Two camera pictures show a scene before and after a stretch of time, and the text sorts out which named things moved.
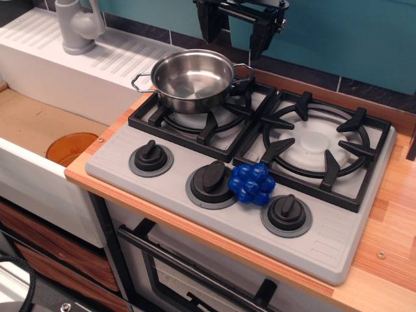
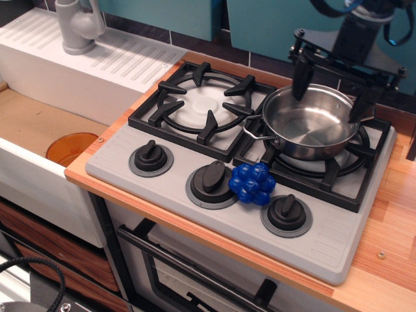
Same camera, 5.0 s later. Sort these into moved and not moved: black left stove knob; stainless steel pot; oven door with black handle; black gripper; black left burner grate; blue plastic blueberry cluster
Moved: stainless steel pot; black gripper
Not moved: black left stove knob; oven door with black handle; black left burner grate; blue plastic blueberry cluster
